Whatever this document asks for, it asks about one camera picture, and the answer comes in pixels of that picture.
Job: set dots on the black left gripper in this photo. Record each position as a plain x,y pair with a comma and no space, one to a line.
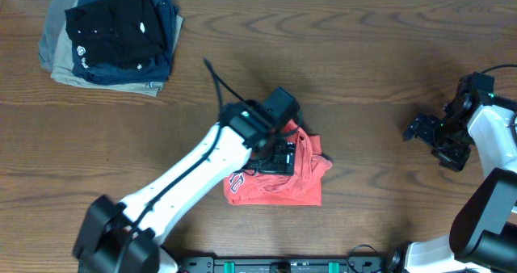
280,160

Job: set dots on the grey folded garment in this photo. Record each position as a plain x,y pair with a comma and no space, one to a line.
54,22

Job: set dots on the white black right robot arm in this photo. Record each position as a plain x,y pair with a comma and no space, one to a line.
481,238

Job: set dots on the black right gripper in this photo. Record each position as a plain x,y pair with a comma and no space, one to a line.
429,132

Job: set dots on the khaki folded garment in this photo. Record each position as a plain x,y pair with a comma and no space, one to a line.
67,68

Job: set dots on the orange red t-shirt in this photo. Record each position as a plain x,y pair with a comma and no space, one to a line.
303,188

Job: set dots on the navy folded shirt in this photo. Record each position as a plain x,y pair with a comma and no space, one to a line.
122,41

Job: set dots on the black mounting rail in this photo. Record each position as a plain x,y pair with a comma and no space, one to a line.
361,263

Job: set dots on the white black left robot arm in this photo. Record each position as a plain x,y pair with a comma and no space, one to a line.
128,236

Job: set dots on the black folded polo shirt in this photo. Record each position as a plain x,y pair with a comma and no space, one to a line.
126,33

